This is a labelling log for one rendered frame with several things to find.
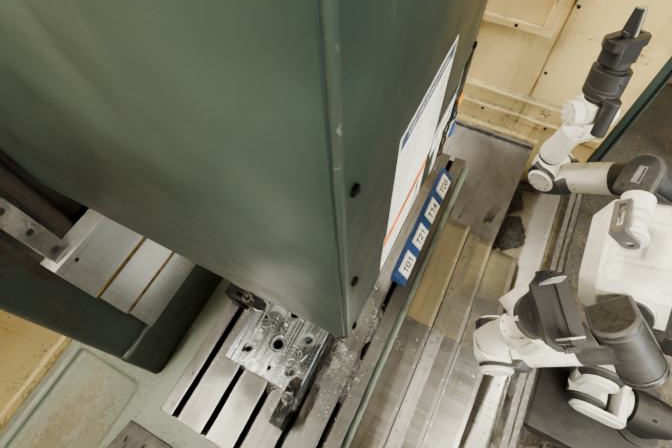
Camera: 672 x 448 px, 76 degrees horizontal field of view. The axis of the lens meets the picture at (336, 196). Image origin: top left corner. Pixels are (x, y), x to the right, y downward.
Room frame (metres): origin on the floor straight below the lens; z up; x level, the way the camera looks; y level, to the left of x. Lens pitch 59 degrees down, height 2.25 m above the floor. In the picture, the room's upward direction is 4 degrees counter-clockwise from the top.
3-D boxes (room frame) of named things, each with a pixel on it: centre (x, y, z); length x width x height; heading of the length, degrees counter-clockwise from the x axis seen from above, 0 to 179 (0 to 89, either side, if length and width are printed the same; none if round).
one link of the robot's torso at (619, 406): (0.16, -1.02, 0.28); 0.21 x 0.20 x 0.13; 59
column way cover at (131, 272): (0.58, 0.50, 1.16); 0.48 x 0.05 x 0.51; 149
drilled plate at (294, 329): (0.32, 0.17, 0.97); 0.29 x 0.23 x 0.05; 149
